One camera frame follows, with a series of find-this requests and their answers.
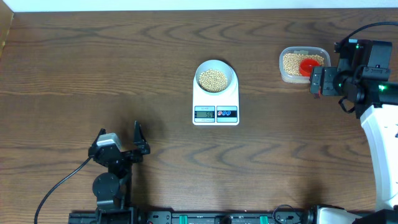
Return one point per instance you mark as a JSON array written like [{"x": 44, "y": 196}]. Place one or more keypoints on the clear plastic container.
[{"x": 306, "y": 51}]

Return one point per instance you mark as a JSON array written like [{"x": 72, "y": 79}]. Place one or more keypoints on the orange measuring scoop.
[{"x": 306, "y": 66}]

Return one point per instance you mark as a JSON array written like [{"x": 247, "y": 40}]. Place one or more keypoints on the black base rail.
[{"x": 165, "y": 217}]

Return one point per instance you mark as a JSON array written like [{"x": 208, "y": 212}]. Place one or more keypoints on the pile of soybeans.
[{"x": 291, "y": 62}]

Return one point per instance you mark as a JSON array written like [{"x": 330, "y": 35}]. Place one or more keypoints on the soybeans in grey bowl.
[{"x": 213, "y": 81}]

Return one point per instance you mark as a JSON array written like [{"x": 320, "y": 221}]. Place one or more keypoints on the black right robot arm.
[{"x": 361, "y": 79}]

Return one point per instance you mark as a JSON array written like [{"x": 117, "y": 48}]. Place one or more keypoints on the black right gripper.
[{"x": 328, "y": 74}]

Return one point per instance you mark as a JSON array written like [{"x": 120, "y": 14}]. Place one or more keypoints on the white digital kitchen scale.
[{"x": 216, "y": 109}]

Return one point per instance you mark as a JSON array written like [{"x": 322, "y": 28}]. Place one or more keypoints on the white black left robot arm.
[{"x": 112, "y": 189}]

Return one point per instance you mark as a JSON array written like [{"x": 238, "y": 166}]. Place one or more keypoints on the grey round bowl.
[{"x": 217, "y": 65}]

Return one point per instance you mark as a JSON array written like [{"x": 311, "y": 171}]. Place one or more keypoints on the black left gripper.
[{"x": 141, "y": 145}]

